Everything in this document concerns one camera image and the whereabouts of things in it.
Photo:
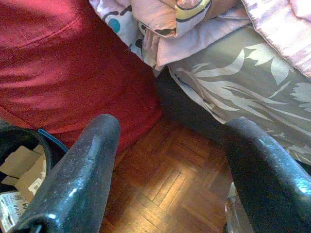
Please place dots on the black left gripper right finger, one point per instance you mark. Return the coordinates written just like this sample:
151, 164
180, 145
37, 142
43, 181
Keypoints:
267, 182

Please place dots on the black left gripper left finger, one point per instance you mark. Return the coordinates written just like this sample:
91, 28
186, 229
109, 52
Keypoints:
77, 182

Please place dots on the clear plastic bottle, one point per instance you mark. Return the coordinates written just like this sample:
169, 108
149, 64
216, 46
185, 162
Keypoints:
234, 211

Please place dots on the pink cartoon print blanket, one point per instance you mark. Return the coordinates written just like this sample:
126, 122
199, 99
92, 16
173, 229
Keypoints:
170, 29

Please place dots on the brown cardboard scrap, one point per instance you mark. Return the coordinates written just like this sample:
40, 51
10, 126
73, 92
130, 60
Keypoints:
22, 167

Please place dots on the black round trash bin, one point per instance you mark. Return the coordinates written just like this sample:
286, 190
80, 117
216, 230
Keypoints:
24, 138

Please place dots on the white printed paper scrap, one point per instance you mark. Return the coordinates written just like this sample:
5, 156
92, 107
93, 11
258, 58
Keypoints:
12, 211

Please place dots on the bed with grey floral sheet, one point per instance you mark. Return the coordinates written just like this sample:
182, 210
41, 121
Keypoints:
243, 85

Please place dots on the red fabric mattress cushion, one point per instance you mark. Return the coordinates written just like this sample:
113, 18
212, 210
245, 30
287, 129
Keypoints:
60, 72

